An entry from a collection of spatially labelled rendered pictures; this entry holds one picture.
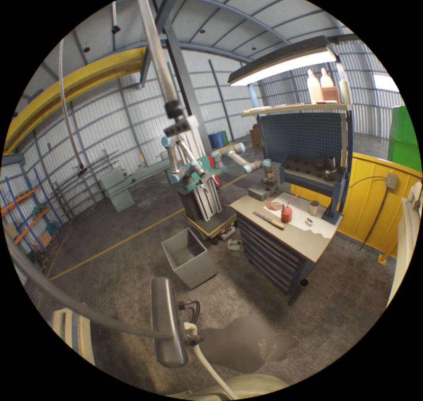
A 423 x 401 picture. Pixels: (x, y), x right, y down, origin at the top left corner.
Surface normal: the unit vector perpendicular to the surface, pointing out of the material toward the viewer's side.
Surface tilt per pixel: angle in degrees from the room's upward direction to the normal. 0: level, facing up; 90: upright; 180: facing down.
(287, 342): 0
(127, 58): 90
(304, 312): 0
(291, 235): 0
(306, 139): 90
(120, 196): 90
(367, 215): 90
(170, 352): 19
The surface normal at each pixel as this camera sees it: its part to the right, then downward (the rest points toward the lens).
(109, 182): 0.50, 0.25
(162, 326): 0.05, -0.93
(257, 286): -0.27, -0.86
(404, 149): -0.82, 0.44
